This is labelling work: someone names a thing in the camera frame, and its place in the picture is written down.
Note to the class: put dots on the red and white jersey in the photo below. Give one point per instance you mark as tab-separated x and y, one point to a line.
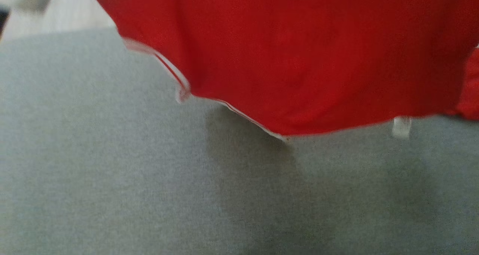
299	60

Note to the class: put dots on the red shorts with white print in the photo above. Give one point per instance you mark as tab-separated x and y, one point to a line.
469	90

